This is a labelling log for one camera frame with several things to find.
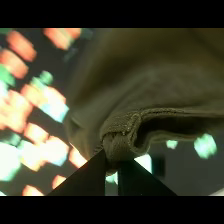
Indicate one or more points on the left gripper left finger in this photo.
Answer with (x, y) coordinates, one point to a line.
(89, 180)

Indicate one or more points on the olive green garment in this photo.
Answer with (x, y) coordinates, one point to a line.
(140, 86)

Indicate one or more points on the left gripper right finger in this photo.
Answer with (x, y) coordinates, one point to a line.
(138, 181)

